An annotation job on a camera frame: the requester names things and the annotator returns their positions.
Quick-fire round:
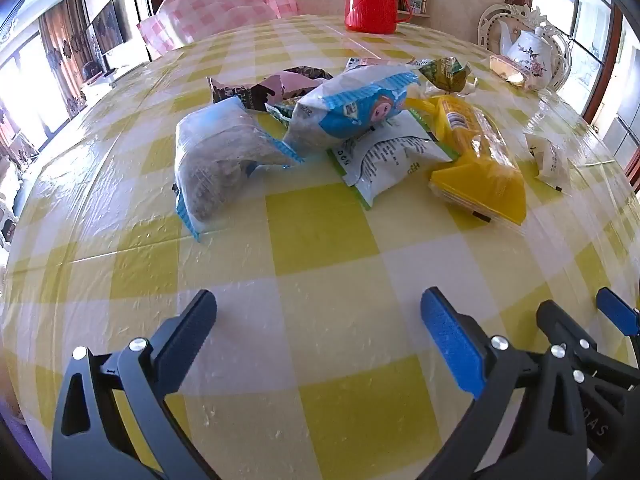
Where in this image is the golden wrapped pastry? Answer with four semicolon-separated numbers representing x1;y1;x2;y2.
489;54;532;92

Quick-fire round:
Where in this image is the brown patterned curtain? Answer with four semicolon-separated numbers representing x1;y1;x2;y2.
39;0;93;121

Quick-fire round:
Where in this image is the yellow checkered tablecloth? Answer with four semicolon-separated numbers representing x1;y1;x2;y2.
0;12;640;480

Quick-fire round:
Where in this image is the blue cartoon snack packet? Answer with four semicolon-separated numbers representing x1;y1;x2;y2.
282;67;421;153

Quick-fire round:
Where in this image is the white green-edged snack packet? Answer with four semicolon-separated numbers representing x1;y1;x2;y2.
326;110;453;211

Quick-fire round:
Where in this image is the teal pink snack packet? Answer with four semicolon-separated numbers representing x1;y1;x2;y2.
345;57;416;76

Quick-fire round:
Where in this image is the yellow snack packet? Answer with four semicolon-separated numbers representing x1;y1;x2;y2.
405;94;528;226

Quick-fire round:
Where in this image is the small white snack packet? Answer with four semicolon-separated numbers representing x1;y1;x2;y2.
525;134;571;196

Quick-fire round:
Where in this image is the clear blue-edged snack packet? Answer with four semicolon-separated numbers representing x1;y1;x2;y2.
172;96;305;243

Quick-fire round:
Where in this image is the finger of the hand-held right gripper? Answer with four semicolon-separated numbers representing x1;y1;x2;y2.
595;287;640;337
536;299;600;361

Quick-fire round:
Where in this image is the white floral teapot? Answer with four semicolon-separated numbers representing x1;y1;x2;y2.
500;25;571;92

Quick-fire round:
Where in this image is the wooden framed window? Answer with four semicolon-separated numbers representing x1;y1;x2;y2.
510;0;640;128

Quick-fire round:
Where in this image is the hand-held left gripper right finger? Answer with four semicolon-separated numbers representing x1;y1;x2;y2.
420;287;587;480

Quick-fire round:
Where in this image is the white television cabinet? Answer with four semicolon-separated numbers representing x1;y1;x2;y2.
80;45;151;106

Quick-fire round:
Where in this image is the flat screen television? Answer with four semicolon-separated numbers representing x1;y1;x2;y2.
90;0;126;57

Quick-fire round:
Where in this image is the green foil snack packet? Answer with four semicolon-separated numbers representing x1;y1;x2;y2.
407;56;481;96

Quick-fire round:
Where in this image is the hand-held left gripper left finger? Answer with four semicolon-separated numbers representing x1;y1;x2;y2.
51;289;221;480

